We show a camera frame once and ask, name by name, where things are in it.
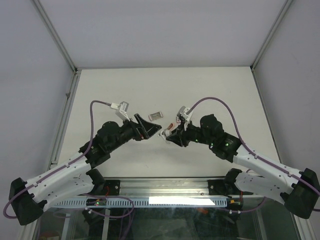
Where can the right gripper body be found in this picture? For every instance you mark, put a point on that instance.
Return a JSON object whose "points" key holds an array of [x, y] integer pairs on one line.
{"points": [[194, 134]]}

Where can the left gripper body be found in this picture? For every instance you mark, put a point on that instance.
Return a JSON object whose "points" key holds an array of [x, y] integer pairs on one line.
{"points": [[127, 131]]}

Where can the pink white stapler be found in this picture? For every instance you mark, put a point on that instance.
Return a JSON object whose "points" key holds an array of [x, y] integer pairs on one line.
{"points": [[167, 131]]}

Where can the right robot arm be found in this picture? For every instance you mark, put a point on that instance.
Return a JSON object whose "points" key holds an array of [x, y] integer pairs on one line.
{"points": [[297, 190]]}

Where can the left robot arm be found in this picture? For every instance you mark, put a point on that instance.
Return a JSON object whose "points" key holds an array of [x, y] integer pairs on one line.
{"points": [[85, 161]]}

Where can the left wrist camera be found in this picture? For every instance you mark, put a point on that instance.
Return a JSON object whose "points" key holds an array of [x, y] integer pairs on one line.
{"points": [[121, 110]]}

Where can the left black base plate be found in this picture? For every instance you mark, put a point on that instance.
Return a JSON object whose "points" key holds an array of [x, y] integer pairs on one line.
{"points": [[110, 187]]}

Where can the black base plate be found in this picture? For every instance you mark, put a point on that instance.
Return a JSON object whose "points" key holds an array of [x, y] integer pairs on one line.
{"points": [[110, 187], [217, 187]]}

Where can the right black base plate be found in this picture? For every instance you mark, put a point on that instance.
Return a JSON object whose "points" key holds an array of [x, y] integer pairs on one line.
{"points": [[217, 187]]}

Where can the aluminium mounting rail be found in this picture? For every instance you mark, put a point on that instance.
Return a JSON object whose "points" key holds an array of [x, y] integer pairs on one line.
{"points": [[162, 185]]}

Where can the white slotted cable duct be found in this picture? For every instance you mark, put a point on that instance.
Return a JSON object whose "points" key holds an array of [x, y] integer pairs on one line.
{"points": [[144, 202]]}

